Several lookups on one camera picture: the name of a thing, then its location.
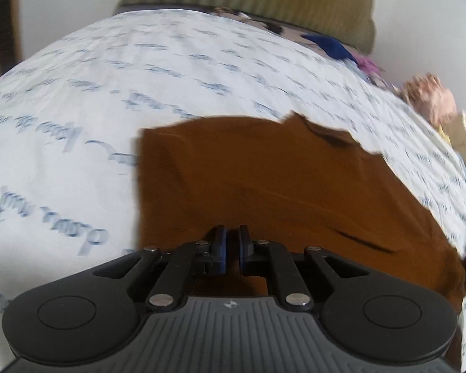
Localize peach pink cloth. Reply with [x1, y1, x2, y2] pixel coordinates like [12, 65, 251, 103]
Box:
[402, 73, 459, 126]

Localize pink purple cloth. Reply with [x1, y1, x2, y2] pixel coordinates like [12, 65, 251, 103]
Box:
[351, 52, 386, 77]

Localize patterned beige cloth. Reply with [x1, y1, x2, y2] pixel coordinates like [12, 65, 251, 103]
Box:
[210, 6, 296, 36]

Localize brown garment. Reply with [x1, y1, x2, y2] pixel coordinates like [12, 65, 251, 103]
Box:
[134, 112, 466, 373]

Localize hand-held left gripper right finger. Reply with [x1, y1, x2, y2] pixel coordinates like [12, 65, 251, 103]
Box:
[238, 224, 369, 312]

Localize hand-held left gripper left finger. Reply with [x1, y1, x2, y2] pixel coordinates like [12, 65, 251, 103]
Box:
[95, 225, 229, 312]

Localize dark blue cloth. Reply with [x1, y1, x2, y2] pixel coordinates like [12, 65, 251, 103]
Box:
[301, 33, 359, 63]

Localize cream cloth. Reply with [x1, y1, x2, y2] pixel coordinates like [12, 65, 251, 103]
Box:
[437, 111, 466, 181]

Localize white script-print bed sheet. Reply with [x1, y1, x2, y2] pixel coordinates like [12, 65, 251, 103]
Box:
[0, 8, 466, 373]

